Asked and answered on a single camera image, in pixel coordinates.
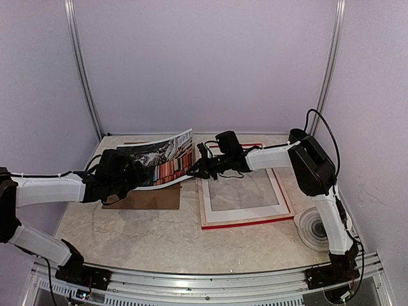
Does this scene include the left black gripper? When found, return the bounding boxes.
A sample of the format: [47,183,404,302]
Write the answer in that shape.
[107,161,150,200]

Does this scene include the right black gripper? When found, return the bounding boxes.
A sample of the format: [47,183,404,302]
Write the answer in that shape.
[186,152,231,180]

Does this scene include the cat and books photo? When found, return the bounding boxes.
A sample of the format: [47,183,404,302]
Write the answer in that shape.
[117,129,194,191]

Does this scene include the brown backing board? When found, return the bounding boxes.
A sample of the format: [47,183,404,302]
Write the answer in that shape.
[101,142,182,211]

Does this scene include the clear acrylic sheet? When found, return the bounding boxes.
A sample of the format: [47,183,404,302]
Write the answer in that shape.
[208,177,279,211]

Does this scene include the white photo mat board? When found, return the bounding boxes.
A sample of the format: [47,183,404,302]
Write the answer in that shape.
[202,168,289,224]

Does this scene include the red wooden picture frame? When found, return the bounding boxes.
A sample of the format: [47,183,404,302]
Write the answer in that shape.
[199,142,296,231]

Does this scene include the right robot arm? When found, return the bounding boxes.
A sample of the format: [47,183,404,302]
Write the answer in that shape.
[187,128,364,284]

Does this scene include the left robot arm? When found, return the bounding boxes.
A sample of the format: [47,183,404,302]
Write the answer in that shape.
[1,149,148,284]

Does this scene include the dark green mug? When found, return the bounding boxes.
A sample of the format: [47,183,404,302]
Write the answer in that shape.
[288,128,308,145]

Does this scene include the clear glass plate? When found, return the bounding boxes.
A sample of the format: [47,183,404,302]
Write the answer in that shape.
[294,207,329,252]

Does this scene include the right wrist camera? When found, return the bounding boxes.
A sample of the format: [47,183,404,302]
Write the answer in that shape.
[197,143,213,159]

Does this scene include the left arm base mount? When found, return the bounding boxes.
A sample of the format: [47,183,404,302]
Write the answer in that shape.
[55,266,112,291]

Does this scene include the front aluminium rail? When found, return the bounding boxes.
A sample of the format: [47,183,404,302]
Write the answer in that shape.
[31,253,383,306]

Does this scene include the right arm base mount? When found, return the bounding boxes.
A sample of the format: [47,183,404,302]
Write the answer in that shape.
[305,265,360,290]

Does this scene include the left aluminium post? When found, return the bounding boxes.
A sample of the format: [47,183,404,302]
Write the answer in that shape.
[64,0,105,142]

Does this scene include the aluminium post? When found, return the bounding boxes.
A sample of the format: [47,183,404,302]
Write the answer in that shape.
[64,0,105,142]
[310,0,347,135]

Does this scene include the right aluminium post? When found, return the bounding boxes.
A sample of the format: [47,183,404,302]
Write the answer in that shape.
[310,0,347,135]

